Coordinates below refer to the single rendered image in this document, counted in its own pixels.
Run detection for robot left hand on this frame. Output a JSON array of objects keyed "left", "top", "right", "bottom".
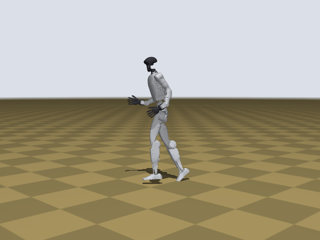
[{"left": 147, "top": 103, "right": 165, "bottom": 118}]

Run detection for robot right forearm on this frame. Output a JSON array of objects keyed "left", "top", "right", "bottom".
[{"left": 140, "top": 97, "right": 155, "bottom": 106}]

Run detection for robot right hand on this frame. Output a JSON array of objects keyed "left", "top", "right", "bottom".
[{"left": 127, "top": 95, "right": 145, "bottom": 106}]

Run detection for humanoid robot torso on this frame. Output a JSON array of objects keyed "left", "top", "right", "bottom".
[{"left": 147, "top": 71, "right": 169, "bottom": 118}]

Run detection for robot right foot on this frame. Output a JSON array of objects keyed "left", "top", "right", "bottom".
[{"left": 176, "top": 168, "right": 190, "bottom": 181}]

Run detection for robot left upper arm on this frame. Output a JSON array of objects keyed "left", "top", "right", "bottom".
[{"left": 153, "top": 73, "right": 171, "bottom": 96}]

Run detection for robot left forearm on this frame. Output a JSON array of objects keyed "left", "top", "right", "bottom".
[{"left": 160, "top": 89, "right": 172, "bottom": 109}]

